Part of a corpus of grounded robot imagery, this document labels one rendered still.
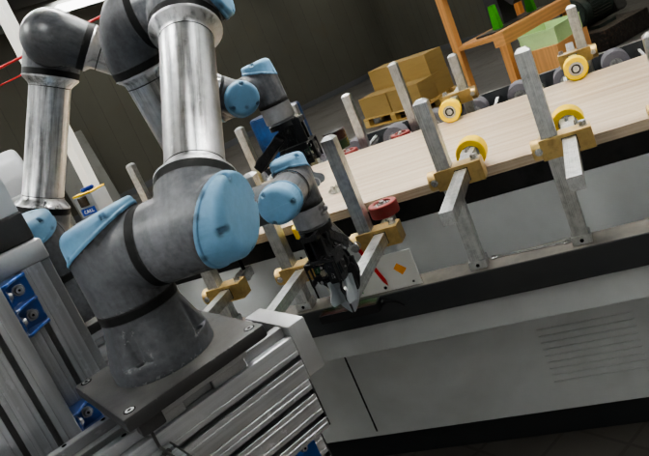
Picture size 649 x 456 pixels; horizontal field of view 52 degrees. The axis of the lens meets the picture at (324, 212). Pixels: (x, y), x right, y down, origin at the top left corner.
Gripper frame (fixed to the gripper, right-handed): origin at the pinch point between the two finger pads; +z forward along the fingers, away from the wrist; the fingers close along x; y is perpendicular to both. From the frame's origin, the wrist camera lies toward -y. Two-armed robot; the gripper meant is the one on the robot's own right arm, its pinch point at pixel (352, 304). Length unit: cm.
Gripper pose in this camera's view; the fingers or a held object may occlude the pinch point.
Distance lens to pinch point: 143.9
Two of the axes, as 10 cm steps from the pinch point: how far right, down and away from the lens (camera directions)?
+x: 8.8, -2.6, -3.9
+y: -2.9, 3.6, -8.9
